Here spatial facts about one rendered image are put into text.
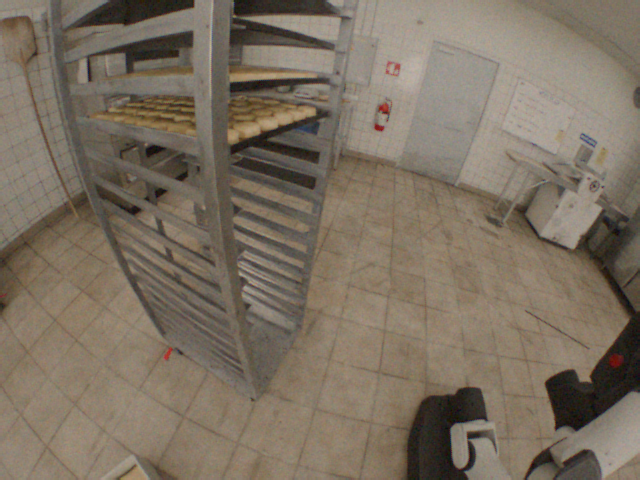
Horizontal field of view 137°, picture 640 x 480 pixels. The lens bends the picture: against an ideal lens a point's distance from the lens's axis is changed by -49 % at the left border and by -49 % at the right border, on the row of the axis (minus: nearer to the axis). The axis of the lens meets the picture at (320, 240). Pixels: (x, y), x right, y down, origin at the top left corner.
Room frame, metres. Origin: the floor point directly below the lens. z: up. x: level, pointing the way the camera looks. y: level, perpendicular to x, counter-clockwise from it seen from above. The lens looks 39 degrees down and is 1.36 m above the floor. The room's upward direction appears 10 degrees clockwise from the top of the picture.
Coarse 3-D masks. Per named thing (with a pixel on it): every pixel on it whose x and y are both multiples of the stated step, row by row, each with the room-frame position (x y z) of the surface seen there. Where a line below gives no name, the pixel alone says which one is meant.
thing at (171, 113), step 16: (160, 96) 0.74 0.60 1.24; (176, 96) 0.73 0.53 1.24; (96, 112) 0.53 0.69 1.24; (112, 112) 0.52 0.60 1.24; (128, 112) 0.53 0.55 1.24; (144, 112) 0.52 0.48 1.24; (160, 112) 0.51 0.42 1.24; (176, 112) 0.50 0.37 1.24; (192, 112) 0.50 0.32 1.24; (240, 112) 0.56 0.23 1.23; (256, 112) 0.55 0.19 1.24; (272, 112) 0.60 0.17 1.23; (288, 112) 0.59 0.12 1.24; (304, 112) 0.60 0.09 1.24; (160, 128) 0.40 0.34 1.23; (176, 128) 0.38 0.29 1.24; (192, 128) 0.38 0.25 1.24; (240, 128) 0.41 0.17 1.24; (256, 128) 0.42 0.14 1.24; (272, 128) 0.47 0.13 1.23
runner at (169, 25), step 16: (160, 16) 0.34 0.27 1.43; (176, 16) 0.33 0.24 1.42; (192, 16) 0.32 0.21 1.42; (112, 32) 0.39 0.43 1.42; (128, 32) 0.37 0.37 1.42; (144, 32) 0.36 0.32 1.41; (160, 32) 0.34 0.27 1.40; (176, 32) 0.33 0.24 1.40; (192, 32) 0.34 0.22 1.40; (80, 48) 0.44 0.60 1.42; (96, 48) 0.41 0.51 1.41; (112, 48) 0.40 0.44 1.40
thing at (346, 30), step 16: (352, 0) 0.71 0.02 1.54; (352, 32) 0.72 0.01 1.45; (336, 64) 0.71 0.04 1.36; (336, 96) 0.71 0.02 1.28; (336, 112) 0.71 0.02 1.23; (336, 128) 0.73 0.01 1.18; (320, 160) 0.71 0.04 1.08; (320, 192) 0.71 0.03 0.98; (320, 208) 0.71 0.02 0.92; (304, 304) 0.70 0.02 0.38
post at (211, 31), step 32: (224, 0) 0.29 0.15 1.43; (224, 32) 0.29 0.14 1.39; (224, 64) 0.29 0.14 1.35; (224, 96) 0.30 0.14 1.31; (224, 128) 0.29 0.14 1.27; (224, 160) 0.29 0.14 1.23; (224, 192) 0.29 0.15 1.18; (224, 224) 0.28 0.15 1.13; (224, 256) 0.27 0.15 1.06; (224, 288) 0.28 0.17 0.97; (256, 384) 0.29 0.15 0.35
